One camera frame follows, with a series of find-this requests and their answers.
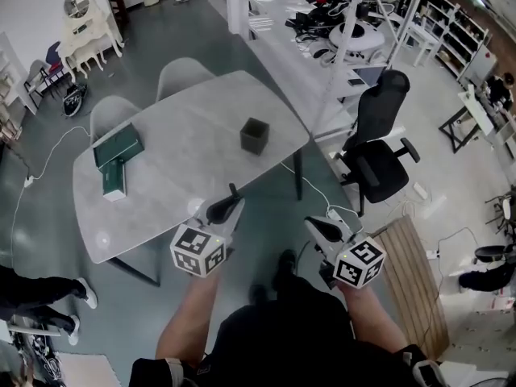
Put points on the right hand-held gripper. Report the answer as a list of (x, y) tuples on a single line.
[(359, 262)]

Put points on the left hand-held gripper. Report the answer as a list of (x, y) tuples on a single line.
[(197, 252)]

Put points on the dark square pen holder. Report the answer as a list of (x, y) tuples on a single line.
[(254, 137)]

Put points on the person's right forearm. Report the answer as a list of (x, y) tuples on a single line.
[(373, 317)]

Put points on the person's left forearm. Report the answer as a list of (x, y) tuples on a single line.
[(189, 317)]

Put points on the white power strip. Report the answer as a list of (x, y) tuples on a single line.
[(334, 215), (29, 181), (420, 190)]

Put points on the person's black shoe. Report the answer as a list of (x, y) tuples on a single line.
[(285, 266)]

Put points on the black table leg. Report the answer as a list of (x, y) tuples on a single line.
[(298, 176), (135, 270)]

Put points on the black office chair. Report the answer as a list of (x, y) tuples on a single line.
[(375, 155)]

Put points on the person's black clothing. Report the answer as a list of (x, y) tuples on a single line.
[(282, 337)]

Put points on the wooden slat panel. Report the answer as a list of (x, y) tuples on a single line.
[(411, 288)]

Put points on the small green white box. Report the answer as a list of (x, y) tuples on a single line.
[(114, 180)]

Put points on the large green box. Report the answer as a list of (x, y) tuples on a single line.
[(119, 145)]

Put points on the grey shell chair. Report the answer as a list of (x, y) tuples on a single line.
[(111, 115), (181, 79)]

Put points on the laptop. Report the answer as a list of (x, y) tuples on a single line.
[(369, 75)]

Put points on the black round stool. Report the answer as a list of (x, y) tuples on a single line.
[(489, 252)]

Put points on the long white cluttered workbench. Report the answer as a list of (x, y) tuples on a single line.
[(290, 26)]

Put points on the white desk with black legs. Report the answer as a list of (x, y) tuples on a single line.
[(471, 115)]

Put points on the white round device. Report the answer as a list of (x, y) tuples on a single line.
[(354, 35)]

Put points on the black bag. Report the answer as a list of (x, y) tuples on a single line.
[(74, 101)]

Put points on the cream vanity dresser with mirror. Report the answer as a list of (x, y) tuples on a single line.
[(86, 42)]

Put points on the folding chair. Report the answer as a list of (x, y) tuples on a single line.
[(42, 77)]

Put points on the white storage shelf rack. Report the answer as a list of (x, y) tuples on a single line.
[(455, 26)]

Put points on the white metal frame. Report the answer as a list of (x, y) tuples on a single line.
[(350, 26)]

